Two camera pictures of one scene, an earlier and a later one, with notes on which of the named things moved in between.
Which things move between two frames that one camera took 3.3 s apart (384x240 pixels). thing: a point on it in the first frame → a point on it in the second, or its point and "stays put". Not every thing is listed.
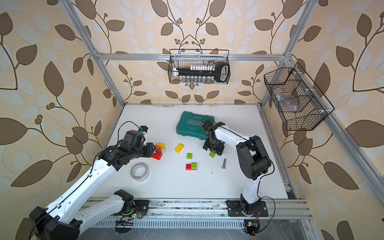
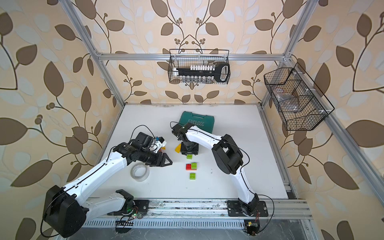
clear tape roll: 140,172 stays put
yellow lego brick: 179,148 stays put
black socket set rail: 218,72 stays put
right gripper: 218,151 → 194,151
